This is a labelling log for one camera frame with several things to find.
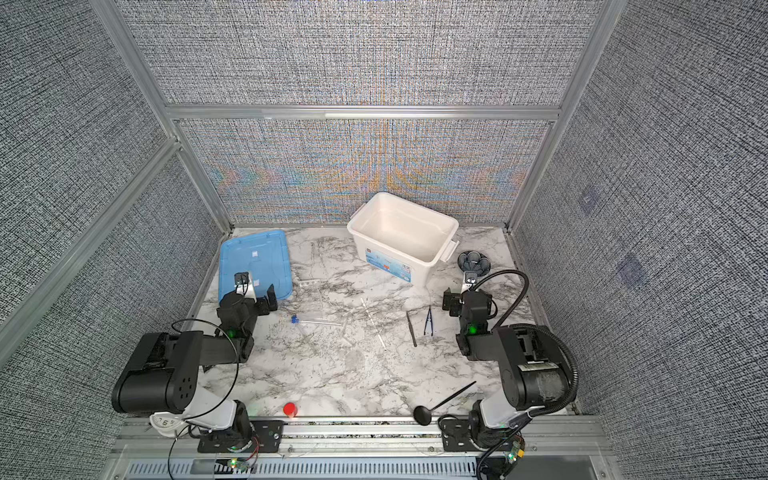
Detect white plastic storage bin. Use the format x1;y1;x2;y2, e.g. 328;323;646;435
347;192;459;287

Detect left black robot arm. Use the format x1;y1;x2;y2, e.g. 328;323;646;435
111;272;278;454

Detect red bottle cap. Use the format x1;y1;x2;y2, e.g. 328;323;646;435
283;402;298;418

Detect white analog clock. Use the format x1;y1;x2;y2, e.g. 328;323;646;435
149;412;189;438

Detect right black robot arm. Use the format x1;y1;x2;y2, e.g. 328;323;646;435
442;289;579;449

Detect black long handled ladle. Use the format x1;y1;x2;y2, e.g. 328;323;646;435
412;381;476;426

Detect blue capped test tube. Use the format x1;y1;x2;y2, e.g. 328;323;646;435
291;315;342;327

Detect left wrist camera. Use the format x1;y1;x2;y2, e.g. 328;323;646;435
234;272;255;298

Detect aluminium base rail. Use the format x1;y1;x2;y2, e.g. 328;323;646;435
108;415;615;460

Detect dark bowl with stones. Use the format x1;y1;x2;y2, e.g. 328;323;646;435
457;250;492;277

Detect metal tweezers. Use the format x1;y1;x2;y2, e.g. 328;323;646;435
405;310;418;348

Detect blue plastic bin lid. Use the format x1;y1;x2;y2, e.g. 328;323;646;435
218;230;293;300

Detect glass stirring rod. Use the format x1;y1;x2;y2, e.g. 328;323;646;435
360;298;387;351

